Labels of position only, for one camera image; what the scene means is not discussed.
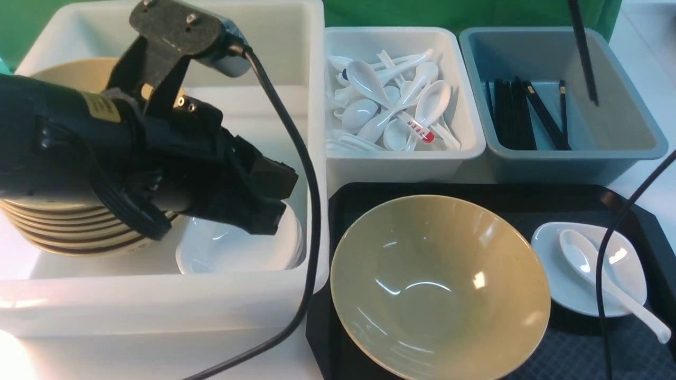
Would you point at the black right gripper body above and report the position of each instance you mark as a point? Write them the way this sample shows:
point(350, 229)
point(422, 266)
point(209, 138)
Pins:
point(191, 165)

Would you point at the yellow noodle bowl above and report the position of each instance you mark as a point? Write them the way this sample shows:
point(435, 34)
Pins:
point(436, 287)

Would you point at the white ceramic soup spoon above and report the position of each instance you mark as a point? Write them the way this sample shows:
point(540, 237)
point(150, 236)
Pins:
point(583, 258)

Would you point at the black chopstick gold band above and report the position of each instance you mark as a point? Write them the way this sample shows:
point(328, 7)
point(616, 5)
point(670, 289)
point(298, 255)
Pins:
point(582, 46)

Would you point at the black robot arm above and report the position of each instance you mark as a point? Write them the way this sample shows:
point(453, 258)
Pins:
point(67, 146)

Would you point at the white square dishes stack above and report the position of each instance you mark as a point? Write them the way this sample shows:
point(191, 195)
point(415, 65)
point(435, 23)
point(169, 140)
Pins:
point(214, 248)

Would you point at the stack of yellow bowls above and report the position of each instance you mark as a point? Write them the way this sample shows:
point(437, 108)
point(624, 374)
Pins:
point(73, 229)

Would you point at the large white plastic bin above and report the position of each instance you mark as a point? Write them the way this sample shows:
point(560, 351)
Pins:
point(46, 294)

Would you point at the white soup spoon left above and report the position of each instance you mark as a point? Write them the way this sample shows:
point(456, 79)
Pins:
point(356, 115)

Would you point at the white soup spoon upper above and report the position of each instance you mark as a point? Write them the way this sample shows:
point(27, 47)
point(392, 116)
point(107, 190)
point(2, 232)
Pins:
point(366, 81)

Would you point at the small white plastic bin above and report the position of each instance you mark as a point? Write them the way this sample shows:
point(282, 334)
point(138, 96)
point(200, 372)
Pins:
point(427, 162)

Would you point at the white spoon red label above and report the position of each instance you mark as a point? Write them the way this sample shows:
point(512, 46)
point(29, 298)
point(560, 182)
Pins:
point(420, 129)

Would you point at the white soup spoon right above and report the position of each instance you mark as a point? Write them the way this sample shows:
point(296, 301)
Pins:
point(432, 103)

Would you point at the black chopsticks bundle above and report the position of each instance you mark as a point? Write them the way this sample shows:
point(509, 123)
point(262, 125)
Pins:
point(509, 109)

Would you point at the black chopstick diagonal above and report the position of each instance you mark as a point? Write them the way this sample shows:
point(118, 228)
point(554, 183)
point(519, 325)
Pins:
point(550, 126)

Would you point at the black chopstick far right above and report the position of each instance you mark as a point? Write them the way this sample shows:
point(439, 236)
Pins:
point(563, 108)

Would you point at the white square saucer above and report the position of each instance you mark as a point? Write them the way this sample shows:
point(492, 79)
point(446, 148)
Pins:
point(570, 290)

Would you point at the grey-blue plastic bin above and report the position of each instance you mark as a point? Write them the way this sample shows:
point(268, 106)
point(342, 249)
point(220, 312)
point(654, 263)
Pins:
point(605, 141)

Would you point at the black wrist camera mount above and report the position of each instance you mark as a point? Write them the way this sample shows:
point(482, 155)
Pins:
point(171, 35)

